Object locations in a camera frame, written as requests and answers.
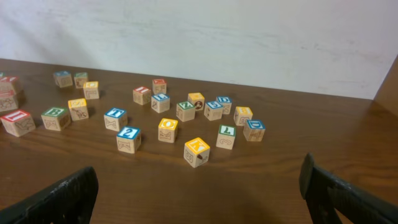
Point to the red I block near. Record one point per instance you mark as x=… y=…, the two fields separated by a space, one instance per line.
x=18 y=123

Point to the blue 2 block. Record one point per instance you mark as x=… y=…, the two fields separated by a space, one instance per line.
x=129 y=139

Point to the blue 5 block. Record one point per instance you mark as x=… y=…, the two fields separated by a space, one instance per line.
x=213 y=110

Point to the red Y block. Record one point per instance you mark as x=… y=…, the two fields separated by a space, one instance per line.
x=11 y=83

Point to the yellow O block right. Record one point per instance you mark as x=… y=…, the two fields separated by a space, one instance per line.
x=167 y=130

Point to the blue D block right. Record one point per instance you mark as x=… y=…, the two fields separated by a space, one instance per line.
x=254 y=130

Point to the green Z block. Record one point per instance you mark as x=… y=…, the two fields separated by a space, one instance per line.
x=185 y=111

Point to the blue D block far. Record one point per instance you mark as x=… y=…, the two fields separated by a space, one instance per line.
x=226 y=102

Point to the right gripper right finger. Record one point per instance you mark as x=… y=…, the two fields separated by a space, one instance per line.
x=327 y=194

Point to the red I block far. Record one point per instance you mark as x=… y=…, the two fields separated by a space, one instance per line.
x=142 y=95

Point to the blue d block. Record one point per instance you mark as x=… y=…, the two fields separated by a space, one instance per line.
x=254 y=130
x=226 y=102

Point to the yellow block centre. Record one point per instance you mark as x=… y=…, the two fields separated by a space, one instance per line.
x=78 y=109

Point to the red i block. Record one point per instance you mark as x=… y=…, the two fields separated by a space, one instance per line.
x=18 y=123
x=142 y=95

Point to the green N block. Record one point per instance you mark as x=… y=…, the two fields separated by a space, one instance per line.
x=80 y=79

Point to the green B block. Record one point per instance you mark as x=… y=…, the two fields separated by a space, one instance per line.
x=56 y=118

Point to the blue L block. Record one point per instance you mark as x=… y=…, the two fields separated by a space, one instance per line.
x=160 y=102

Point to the blue T block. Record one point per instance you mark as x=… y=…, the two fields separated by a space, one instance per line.
x=115 y=119

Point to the blue X block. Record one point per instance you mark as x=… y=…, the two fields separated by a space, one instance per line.
x=63 y=79

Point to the yellow C block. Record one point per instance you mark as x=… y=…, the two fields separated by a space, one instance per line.
x=91 y=91

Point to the red U block far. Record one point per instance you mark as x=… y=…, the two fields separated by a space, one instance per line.
x=8 y=100

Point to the yellow block far right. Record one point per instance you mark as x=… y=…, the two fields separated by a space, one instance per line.
x=197 y=99

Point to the yellow 8 block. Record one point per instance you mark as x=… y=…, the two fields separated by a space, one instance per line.
x=242 y=114

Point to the yellow K block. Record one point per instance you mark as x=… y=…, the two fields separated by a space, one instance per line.
x=196 y=152

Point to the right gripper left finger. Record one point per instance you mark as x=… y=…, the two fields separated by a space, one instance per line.
x=69 y=200

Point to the green 7 block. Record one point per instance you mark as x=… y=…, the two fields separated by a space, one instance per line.
x=226 y=137

